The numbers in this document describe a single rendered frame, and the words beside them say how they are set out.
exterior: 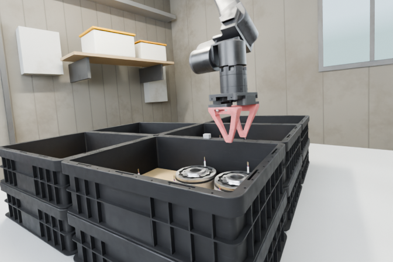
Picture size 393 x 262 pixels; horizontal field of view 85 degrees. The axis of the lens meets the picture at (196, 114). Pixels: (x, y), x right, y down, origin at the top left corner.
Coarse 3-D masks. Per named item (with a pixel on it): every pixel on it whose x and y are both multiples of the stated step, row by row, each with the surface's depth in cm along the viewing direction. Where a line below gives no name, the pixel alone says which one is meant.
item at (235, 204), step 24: (120, 144) 58; (264, 144) 50; (72, 168) 42; (96, 168) 38; (264, 168) 33; (144, 192) 32; (168, 192) 29; (192, 192) 27; (216, 192) 26; (240, 192) 26
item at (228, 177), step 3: (228, 174) 49; (231, 174) 48; (234, 174) 49; (237, 174) 49; (240, 174) 48; (243, 174) 48; (228, 177) 47; (231, 177) 48; (243, 177) 48; (228, 180) 46; (231, 180) 45; (234, 180) 45; (237, 180) 45; (240, 180) 45
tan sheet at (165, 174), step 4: (156, 168) 67; (160, 168) 67; (148, 172) 65; (152, 172) 64; (156, 172) 64; (160, 172) 64; (164, 172) 64; (168, 172) 63; (172, 172) 63; (148, 176) 61; (152, 176) 61; (156, 176) 61; (160, 176) 60; (164, 176) 60; (168, 176) 60; (172, 176) 60; (168, 180) 57; (172, 180) 57
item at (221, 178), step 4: (228, 172) 52; (232, 172) 52; (236, 172) 51; (240, 172) 51; (244, 172) 51; (248, 172) 51; (216, 176) 49; (220, 176) 50; (224, 176) 49; (216, 180) 47; (220, 180) 47; (224, 180) 47; (216, 184) 46; (220, 184) 45; (224, 184) 45; (228, 184) 45; (232, 184) 44; (236, 184) 44; (224, 188) 44; (228, 188) 43; (232, 188) 43
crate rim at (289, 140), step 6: (192, 126) 86; (300, 126) 70; (168, 132) 74; (174, 132) 76; (294, 132) 60; (300, 132) 70; (210, 138) 60; (216, 138) 59; (222, 138) 58; (288, 138) 53; (294, 138) 59; (288, 144) 51; (288, 150) 51
